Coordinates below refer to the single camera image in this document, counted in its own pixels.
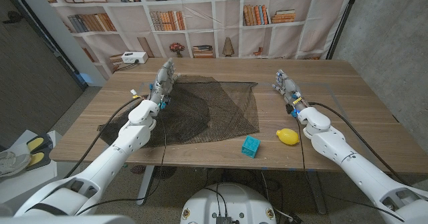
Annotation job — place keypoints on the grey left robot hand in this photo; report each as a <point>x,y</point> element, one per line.
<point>164,83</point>

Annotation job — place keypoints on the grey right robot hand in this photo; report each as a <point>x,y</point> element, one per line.
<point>289,90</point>

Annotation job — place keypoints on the black mesh netting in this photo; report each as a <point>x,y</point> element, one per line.
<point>217,110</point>

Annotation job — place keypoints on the blue toy block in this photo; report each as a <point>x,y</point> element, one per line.
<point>250,146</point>

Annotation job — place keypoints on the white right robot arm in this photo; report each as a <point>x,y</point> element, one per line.
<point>334,147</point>

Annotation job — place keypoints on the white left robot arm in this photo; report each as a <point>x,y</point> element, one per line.
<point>133,137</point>

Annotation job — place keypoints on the yellow lemon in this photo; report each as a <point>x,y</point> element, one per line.
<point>288,137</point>

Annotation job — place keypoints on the grey tape outline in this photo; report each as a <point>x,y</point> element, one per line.
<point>314,83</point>

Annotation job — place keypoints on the white power strip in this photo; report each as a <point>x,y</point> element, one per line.
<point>133,57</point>

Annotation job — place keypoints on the black backdrop stand pole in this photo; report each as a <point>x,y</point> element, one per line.
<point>341,23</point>

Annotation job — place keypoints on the dark round floor object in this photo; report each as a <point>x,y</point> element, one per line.
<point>164,172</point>

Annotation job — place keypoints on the printed bookshelf backdrop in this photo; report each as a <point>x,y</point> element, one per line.
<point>227,16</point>

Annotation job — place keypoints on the metal table leg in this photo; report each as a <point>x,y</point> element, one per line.
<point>145,187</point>
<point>316,190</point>

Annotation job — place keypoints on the white robot torso base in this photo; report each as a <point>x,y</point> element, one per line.
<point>230,200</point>

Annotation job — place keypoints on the dark grey door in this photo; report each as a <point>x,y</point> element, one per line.
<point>33,83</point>

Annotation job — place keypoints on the yellow black foot pedal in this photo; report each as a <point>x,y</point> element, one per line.
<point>38,150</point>

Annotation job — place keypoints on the white sneaker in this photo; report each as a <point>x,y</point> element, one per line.
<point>11,164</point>

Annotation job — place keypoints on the white floor platform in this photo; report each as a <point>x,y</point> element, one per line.
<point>20,187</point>

